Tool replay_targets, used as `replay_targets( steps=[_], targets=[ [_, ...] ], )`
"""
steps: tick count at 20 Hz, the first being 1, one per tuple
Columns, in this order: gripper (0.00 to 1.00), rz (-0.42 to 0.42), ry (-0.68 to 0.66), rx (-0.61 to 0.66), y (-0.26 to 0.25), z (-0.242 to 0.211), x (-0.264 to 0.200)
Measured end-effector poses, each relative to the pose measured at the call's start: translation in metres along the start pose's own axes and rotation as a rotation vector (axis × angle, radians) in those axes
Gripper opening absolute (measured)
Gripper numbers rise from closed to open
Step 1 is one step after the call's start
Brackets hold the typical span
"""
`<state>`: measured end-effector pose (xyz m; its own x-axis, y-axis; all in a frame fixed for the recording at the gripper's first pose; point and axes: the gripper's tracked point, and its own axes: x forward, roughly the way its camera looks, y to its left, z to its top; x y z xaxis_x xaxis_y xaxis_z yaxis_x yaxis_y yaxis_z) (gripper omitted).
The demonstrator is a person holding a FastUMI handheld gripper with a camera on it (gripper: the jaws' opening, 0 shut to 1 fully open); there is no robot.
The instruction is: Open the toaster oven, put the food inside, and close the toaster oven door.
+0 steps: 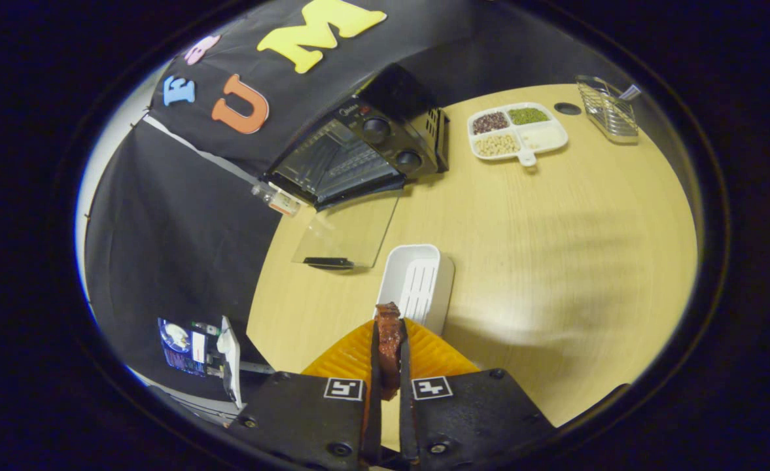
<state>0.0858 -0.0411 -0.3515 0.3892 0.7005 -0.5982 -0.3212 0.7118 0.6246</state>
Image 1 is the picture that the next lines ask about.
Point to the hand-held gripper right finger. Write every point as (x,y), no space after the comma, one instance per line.
(470,412)

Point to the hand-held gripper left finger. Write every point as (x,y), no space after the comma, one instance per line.
(306,418)

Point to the brown meat steak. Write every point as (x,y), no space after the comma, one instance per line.
(389,353)

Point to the black toaster oven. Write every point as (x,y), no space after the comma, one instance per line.
(391,140)

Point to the white flat panel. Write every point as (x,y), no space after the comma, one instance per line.
(231,366)

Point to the white plastic tray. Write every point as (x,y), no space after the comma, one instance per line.
(417,281)

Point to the blue printed box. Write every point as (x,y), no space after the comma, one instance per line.
(178,347)

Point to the small glass bottle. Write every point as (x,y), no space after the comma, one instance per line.
(283,201)

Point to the white divided grain tray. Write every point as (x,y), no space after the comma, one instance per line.
(522,134)

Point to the black table grommet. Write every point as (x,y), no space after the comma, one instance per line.
(567,108)

